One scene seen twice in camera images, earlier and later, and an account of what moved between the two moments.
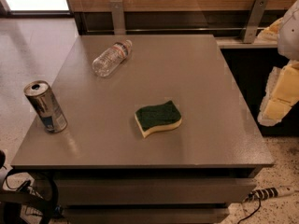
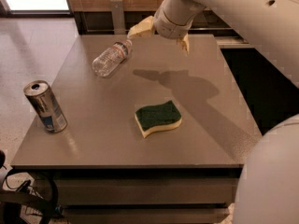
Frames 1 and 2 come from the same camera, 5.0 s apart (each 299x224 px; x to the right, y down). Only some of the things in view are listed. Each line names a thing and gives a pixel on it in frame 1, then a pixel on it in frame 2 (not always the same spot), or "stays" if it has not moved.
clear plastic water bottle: x=107 y=59 stays
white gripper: x=290 y=35 -> x=165 y=26
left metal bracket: x=118 y=17 stays
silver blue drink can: x=46 y=106 stays
